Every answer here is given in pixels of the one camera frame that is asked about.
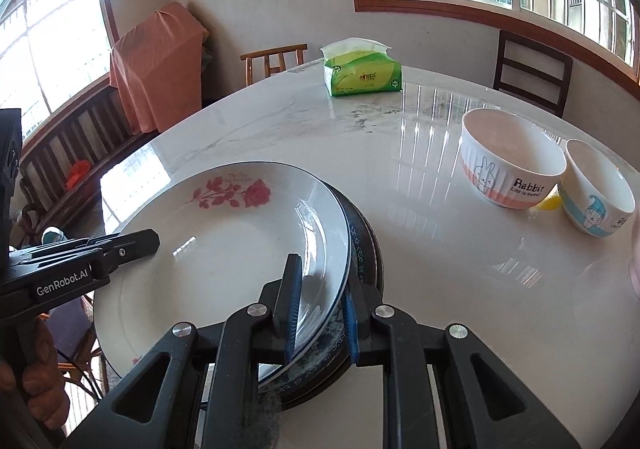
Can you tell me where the green tissue pack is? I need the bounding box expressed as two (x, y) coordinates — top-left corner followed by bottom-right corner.
(320, 36), (403, 98)

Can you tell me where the dark wooden bench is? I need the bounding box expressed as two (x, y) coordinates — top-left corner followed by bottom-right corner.
(10, 84), (161, 250)

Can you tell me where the rattan chair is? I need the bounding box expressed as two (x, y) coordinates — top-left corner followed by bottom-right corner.
(47, 294), (111, 420)

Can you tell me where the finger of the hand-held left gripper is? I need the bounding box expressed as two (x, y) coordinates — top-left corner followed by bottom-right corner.
(92, 228), (162, 276)

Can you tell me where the orange cloth cover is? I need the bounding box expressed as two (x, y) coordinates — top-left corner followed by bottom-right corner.
(109, 2), (208, 135)

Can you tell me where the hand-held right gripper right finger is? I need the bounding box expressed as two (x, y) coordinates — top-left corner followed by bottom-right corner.
(340, 274), (583, 449)

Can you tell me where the light wooden chair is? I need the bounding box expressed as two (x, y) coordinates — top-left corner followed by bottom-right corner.
(240, 43), (308, 90)

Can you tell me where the white rabbit print bowl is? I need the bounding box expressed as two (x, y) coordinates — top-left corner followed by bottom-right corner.
(460, 108), (567, 208)

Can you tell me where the white rose print plate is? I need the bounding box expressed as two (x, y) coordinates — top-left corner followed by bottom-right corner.
(92, 160), (351, 387)

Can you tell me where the white bowl blue cartoon print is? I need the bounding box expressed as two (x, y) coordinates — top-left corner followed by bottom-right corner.
(557, 139), (636, 236)

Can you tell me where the dark wooden chair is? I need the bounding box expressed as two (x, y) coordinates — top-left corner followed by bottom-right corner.
(492, 29), (574, 119)

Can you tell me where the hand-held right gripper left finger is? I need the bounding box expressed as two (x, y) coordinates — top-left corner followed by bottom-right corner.
(62, 253), (306, 449)

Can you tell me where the person's left hand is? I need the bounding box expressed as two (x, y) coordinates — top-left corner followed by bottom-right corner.
(21, 316), (72, 414)

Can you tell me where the wood framed side window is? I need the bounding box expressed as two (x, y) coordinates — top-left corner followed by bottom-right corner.
(0, 0), (121, 145)

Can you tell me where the small orange object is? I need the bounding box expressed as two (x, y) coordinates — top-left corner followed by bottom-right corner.
(65, 160), (91, 190)

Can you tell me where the dark blue patterned plate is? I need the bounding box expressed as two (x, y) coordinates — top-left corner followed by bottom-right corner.
(257, 179), (387, 412)

